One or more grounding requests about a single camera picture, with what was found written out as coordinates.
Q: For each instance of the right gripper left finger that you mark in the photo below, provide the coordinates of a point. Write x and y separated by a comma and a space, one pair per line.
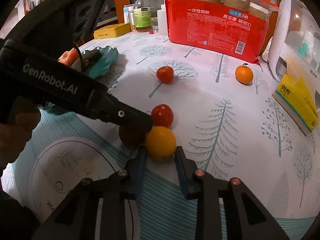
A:
76, 216

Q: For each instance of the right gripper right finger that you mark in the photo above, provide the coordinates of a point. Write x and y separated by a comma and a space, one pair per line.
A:
245, 215

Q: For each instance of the red apple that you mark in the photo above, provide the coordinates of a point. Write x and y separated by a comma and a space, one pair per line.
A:
69, 57

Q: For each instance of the overripe dark banana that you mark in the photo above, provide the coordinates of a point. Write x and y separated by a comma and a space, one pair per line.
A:
89, 58

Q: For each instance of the small yellow orange fruit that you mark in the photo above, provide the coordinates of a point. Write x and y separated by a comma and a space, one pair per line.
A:
160, 143

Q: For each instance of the cherry tomato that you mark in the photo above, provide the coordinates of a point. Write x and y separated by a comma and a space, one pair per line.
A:
165, 74
162, 115

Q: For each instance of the left hand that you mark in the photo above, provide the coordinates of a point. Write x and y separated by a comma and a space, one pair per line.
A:
15, 137

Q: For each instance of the dark green scalloped plate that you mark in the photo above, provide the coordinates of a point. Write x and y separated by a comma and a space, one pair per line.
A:
109, 56

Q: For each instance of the yellow tin box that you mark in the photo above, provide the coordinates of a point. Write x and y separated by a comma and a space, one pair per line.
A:
112, 31

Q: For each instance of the printed tree tablecloth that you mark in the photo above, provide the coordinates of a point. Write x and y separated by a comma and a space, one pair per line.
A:
228, 129

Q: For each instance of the white blue carton box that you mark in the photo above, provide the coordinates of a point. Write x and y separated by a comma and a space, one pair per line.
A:
126, 10

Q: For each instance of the small metal can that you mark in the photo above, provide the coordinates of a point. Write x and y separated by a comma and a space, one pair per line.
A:
131, 16

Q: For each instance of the green label glass bottle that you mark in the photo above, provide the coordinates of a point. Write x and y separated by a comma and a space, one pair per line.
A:
142, 14

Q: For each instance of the yellow tissue pack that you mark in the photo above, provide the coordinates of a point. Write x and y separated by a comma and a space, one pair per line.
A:
296, 94

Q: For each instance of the small glass jar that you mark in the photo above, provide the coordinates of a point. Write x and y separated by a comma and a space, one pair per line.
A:
154, 24

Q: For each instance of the white squeeze bottle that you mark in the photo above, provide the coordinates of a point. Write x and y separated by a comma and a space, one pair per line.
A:
162, 20

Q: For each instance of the small kumquat with stem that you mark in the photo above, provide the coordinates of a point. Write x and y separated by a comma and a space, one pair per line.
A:
244, 74

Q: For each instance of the white sterilizer box appliance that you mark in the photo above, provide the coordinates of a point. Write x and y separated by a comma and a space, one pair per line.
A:
296, 35

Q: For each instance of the red paper cup package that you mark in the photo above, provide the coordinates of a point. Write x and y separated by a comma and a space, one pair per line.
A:
236, 28

